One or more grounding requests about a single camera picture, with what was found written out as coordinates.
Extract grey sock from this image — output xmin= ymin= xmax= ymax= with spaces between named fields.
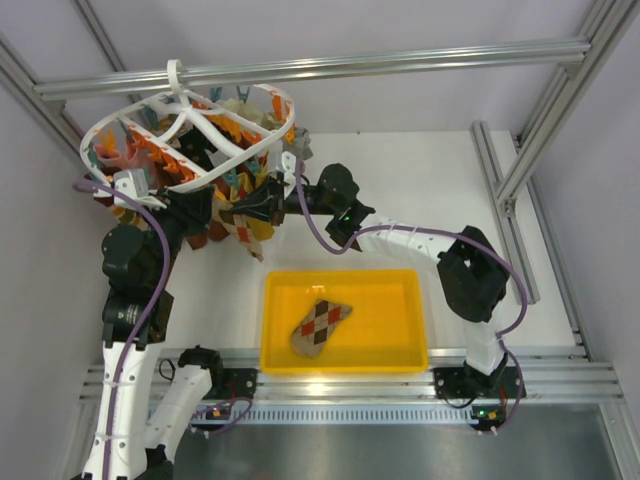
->
xmin=282 ymin=127 xmax=313 ymax=161

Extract black striped hanging sock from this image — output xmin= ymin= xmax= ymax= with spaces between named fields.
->
xmin=178 ymin=128 xmax=218 ymax=171

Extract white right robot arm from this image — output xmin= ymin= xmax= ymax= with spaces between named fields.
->
xmin=231 ymin=163 xmax=510 ymax=399

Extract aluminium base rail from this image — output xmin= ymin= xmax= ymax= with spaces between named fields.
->
xmin=79 ymin=347 xmax=625 ymax=406

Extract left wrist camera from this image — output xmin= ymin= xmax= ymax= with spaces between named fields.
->
xmin=113 ymin=169 xmax=149 ymax=204

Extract argyle beige sock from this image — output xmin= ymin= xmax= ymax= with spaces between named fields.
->
xmin=291 ymin=299 xmax=353 ymax=358
xmin=211 ymin=190 xmax=264 ymax=262

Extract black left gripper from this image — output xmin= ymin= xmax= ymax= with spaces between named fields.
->
xmin=137 ymin=184 xmax=216 ymax=286

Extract brown hanging sock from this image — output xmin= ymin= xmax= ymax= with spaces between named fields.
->
xmin=186 ymin=220 xmax=229 ymax=250

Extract pink hanging sock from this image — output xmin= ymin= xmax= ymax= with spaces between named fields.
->
xmin=94 ymin=141 xmax=151 ymax=174

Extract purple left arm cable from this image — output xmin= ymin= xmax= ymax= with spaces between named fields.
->
xmin=72 ymin=180 xmax=174 ymax=480

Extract aluminium top crossbar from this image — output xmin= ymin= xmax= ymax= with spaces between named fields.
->
xmin=34 ymin=37 xmax=591 ymax=101

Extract mustard yellow sock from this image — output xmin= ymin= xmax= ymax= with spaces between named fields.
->
xmin=247 ymin=218 xmax=275 ymax=242

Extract cream hanging sock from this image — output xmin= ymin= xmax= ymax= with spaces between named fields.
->
xmin=222 ymin=98 xmax=283 ymax=130

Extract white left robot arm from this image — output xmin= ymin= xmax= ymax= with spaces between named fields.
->
xmin=78 ymin=189 xmax=226 ymax=479

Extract white round sock hanger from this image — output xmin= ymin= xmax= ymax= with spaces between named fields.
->
xmin=79 ymin=84 xmax=295 ymax=193

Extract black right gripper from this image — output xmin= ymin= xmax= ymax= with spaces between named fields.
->
xmin=232 ymin=175 xmax=340 ymax=228

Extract yellow plastic bin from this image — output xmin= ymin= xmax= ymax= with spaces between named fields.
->
xmin=260 ymin=269 xmax=429 ymax=375

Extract aluminium right frame post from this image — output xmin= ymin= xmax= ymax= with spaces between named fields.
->
xmin=494 ymin=0 xmax=639 ymax=217

